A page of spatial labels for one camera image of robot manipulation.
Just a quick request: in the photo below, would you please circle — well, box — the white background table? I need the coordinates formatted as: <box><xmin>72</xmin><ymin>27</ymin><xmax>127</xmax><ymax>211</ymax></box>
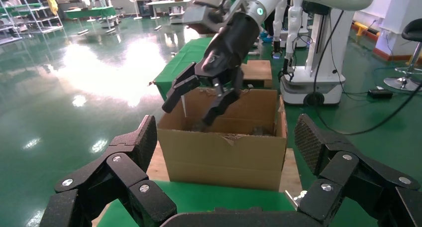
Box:
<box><xmin>146</xmin><ymin>0</ymin><xmax>193</xmax><ymax>20</ymax></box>

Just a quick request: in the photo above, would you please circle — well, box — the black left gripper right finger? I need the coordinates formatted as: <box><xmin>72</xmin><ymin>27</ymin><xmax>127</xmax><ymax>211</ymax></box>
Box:
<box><xmin>294</xmin><ymin>113</ymin><xmax>422</xmax><ymax>227</ymax></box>

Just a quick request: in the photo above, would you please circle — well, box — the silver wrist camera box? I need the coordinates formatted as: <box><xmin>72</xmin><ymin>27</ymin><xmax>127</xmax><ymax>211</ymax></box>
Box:
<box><xmin>183</xmin><ymin>0</ymin><xmax>248</xmax><ymax>33</ymax></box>

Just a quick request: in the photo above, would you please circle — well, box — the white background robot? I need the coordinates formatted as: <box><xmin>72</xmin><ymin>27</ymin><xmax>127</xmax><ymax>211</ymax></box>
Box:
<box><xmin>272</xmin><ymin>0</ymin><xmax>355</xmax><ymax>107</ymax></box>

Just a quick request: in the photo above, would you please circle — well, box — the black power adapter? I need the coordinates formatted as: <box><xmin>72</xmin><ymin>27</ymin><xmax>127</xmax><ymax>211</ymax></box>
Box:
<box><xmin>367</xmin><ymin>88</ymin><xmax>394</xmax><ymax>100</ymax></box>

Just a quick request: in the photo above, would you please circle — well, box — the metal wire shelf rack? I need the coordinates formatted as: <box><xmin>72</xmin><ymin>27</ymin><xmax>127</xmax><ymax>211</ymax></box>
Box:
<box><xmin>0</xmin><ymin>0</ymin><xmax>63</xmax><ymax>45</ymax></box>

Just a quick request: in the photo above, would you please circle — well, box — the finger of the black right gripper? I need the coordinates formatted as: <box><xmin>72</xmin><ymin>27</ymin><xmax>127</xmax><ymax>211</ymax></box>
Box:
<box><xmin>161</xmin><ymin>62</ymin><xmax>203</xmax><ymax>114</ymax></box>
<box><xmin>201</xmin><ymin>67</ymin><xmax>245</xmax><ymax>127</ymax></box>

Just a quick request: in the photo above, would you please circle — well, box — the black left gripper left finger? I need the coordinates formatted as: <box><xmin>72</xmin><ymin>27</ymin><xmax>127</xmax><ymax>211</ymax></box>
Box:
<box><xmin>39</xmin><ymin>114</ymin><xmax>177</xmax><ymax>227</ymax></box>

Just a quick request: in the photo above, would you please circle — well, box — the large open cardboard carton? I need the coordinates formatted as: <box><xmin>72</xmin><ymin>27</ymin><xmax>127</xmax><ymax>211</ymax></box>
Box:
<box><xmin>157</xmin><ymin>87</ymin><xmax>288</xmax><ymax>192</ymax></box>

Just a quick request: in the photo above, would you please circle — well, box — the background table with green cloth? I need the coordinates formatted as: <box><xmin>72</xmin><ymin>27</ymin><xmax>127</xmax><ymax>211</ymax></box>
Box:
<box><xmin>64</xmin><ymin>6</ymin><xmax>116</xmax><ymax>22</ymax></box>

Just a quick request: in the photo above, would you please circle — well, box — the large green table cloth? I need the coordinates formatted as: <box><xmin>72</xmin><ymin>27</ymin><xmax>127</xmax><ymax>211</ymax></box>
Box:
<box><xmin>97</xmin><ymin>181</ymin><xmax>296</xmax><ymax>227</ymax></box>

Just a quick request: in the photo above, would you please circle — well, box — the plain brown cardboard box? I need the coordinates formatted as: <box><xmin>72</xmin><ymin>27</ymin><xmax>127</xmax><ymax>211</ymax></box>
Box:
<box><xmin>242</xmin><ymin>60</ymin><xmax>273</xmax><ymax>89</ymax></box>

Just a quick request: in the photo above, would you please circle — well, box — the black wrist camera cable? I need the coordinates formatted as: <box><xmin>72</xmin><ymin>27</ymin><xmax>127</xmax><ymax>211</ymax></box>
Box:
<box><xmin>193</xmin><ymin>0</ymin><xmax>245</xmax><ymax>24</ymax></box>

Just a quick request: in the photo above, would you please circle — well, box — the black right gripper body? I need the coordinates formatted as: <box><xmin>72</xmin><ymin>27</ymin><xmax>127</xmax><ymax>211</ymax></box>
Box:
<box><xmin>194</xmin><ymin>11</ymin><xmax>261</xmax><ymax>88</ymax></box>

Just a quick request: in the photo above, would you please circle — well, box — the black bar stool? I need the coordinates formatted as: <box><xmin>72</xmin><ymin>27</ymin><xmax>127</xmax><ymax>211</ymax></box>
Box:
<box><xmin>384</xmin><ymin>18</ymin><xmax>422</xmax><ymax>92</ymax></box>

